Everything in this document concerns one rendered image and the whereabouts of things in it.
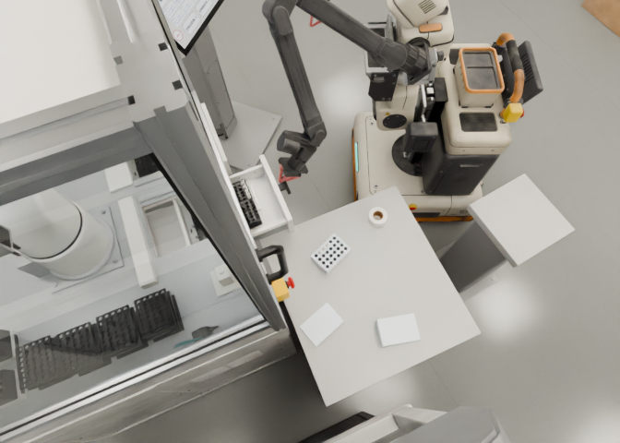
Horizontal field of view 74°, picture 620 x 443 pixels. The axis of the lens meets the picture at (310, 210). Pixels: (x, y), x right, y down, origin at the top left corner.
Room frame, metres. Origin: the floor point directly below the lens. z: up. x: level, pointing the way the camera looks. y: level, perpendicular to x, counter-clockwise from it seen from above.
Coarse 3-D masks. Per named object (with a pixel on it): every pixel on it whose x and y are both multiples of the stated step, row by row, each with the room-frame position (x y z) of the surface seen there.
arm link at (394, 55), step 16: (272, 0) 0.96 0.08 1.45; (288, 0) 0.94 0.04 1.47; (304, 0) 0.96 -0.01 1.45; (320, 0) 0.97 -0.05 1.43; (320, 16) 0.95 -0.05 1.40; (336, 16) 0.96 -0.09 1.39; (352, 32) 0.95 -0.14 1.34; (368, 32) 0.96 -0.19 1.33; (368, 48) 0.94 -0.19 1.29; (384, 48) 0.93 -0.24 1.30; (400, 48) 0.94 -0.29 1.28; (384, 64) 0.91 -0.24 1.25; (400, 64) 0.92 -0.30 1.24
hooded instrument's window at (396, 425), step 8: (392, 424) -0.08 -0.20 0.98; (400, 424) -0.08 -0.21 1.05; (376, 432) -0.10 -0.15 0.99; (384, 432) -0.09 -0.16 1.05; (392, 432) -0.09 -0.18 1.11; (400, 432) -0.09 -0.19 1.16; (408, 432) -0.08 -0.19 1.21; (360, 440) -0.12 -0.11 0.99; (368, 440) -0.11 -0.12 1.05; (376, 440) -0.10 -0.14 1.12; (384, 440) -0.10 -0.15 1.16; (392, 440) -0.10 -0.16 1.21
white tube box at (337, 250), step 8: (328, 240) 0.51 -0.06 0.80; (336, 240) 0.51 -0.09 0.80; (320, 248) 0.48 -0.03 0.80; (328, 248) 0.48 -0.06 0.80; (336, 248) 0.48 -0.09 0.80; (344, 248) 0.48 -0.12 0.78; (312, 256) 0.46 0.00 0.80; (320, 256) 0.45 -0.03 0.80; (328, 256) 0.45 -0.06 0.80; (336, 256) 0.45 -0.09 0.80; (344, 256) 0.46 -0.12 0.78; (320, 264) 0.42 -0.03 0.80; (328, 264) 0.42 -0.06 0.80; (336, 264) 0.43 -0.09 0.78; (328, 272) 0.40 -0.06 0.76
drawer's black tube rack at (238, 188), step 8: (232, 184) 0.71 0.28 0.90; (240, 184) 0.71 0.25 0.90; (240, 192) 0.67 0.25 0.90; (240, 200) 0.65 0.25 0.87; (248, 200) 0.64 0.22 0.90; (248, 208) 0.62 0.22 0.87; (248, 216) 0.58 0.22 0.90; (256, 216) 0.59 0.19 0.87; (248, 224) 0.54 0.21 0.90; (256, 224) 0.56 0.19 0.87
